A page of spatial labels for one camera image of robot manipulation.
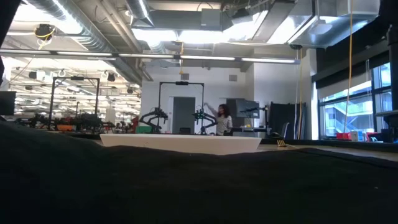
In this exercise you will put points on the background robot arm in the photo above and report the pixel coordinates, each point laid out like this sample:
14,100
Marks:
154,115
205,117

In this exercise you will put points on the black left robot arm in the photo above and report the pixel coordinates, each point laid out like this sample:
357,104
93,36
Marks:
4,12

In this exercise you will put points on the grey door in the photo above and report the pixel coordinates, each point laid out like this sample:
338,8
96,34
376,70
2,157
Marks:
183,115

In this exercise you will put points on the person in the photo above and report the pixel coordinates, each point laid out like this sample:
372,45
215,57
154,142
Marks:
224,123

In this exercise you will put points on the white round plate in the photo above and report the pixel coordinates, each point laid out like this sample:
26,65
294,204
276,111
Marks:
180,143

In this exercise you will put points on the black monitor on stand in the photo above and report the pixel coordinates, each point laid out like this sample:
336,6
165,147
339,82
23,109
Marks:
247,109

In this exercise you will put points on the green box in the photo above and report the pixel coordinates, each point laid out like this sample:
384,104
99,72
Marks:
143,129

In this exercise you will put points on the long ceiling light strip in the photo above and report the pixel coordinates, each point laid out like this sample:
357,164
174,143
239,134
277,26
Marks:
149,56

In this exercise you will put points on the black cloth napkin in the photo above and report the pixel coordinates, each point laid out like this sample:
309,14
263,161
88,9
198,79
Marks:
186,186

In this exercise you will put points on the gold fork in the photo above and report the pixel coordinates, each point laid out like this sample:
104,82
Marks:
281,143

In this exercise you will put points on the black folding screen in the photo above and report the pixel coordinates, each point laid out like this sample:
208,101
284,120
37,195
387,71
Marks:
289,119

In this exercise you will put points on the orange box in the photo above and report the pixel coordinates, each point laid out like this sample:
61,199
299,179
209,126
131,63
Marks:
66,127

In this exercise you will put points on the red box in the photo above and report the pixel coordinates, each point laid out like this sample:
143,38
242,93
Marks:
343,136

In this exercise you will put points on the window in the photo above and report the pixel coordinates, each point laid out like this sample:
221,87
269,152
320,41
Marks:
348,115

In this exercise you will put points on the grey side desk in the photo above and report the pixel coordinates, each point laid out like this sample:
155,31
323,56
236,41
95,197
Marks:
387,113

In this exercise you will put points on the dark monitor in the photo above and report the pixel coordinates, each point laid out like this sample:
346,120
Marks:
7,103

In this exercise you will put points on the black pole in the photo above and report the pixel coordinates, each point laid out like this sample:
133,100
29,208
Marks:
393,77

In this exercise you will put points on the black gantry frame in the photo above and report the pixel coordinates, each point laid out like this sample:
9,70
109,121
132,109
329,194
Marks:
76,78
182,83

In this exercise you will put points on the ribbed round air duct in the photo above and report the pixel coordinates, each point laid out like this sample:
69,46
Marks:
93,34

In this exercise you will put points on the silver ventilation duct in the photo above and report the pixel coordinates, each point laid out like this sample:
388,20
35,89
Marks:
335,25

